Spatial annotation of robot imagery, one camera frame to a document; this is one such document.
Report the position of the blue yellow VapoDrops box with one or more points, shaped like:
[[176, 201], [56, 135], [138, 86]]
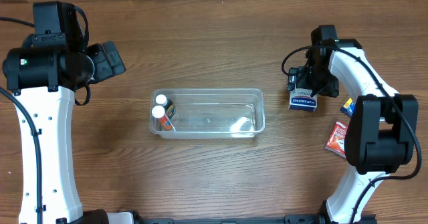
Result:
[[348, 107]]

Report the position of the white Hansaplast plaster box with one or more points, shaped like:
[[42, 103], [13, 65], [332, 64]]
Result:
[[301, 99]]

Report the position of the red white packet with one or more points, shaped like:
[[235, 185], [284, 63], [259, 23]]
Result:
[[335, 142]]

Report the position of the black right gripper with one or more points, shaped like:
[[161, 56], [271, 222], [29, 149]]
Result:
[[311, 84]]

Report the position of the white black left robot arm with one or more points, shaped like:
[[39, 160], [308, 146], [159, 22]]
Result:
[[43, 76]]

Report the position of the orange bottle white cap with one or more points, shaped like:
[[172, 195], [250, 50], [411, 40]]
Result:
[[159, 113]]

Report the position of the clear plastic container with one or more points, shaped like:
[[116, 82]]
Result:
[[209, 113]]

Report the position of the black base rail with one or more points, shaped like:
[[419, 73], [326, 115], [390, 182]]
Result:
[[230, 220]]

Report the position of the dark bottle white cap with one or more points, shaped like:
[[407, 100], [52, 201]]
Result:
[[167, 104]]

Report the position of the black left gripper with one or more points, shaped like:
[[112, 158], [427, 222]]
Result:
[[109, 61]]

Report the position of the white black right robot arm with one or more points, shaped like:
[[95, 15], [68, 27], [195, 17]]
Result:
[[381, 133]]

